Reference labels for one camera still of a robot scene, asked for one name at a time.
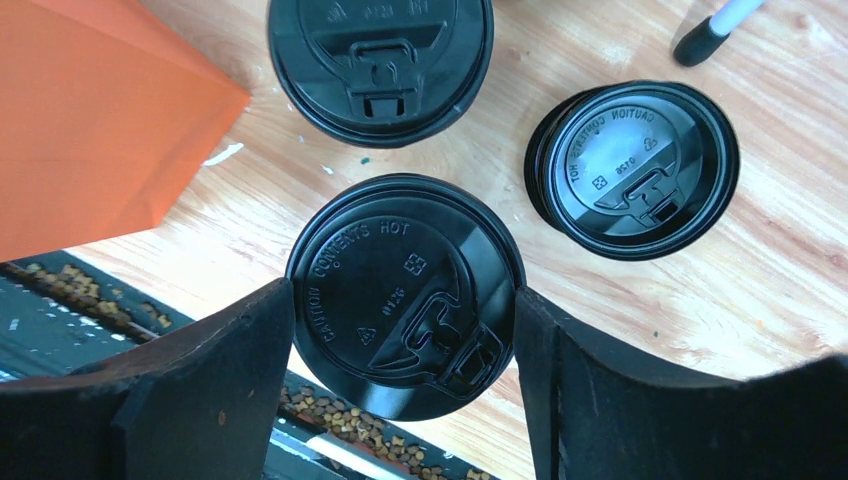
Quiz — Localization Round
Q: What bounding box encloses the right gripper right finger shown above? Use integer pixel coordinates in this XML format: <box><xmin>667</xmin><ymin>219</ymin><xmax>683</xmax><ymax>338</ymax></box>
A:
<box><xmin>514</xmin><ymin>288</ymin><xmax>847</xmax><ymax>479</ymax></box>

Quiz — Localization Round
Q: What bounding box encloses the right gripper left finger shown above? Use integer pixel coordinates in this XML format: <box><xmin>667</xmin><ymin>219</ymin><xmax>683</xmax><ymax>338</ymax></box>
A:
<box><xmin>1</xmin><ymin>278</ymin><xmax>294</xmax><ymax>479</ymax></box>

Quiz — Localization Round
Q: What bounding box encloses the black cup lid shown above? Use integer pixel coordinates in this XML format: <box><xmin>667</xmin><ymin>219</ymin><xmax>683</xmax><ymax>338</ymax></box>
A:
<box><xmin>267</xmin><ymin>0</ymin><xmax>495</xmax><ymax>149</ymax></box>
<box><xmin>286</xmin><ymin>173</ymin><xmax>526</xmax><ymax>421</ymax></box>

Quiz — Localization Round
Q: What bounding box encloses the orange paper bag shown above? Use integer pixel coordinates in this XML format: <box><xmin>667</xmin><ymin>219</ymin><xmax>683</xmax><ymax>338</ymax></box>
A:
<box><xmin>1</xmin><ymin>1</ymin><xmax>250</xmax><ymax>261</ymax></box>

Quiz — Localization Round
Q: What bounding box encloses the stack of black lids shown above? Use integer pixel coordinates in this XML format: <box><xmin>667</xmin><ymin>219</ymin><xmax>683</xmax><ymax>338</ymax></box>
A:
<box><xmin>523</xmin><ymin>80</ymin><xmax>741</xmax><ymax>261</ymax></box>

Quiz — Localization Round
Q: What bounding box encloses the grey tripod stand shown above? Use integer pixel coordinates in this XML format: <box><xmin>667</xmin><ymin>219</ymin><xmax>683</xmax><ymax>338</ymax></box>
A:
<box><xmin>672</xmin><ymin>0</ymin><xmax>766</xmax><ymax>67</ymax></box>

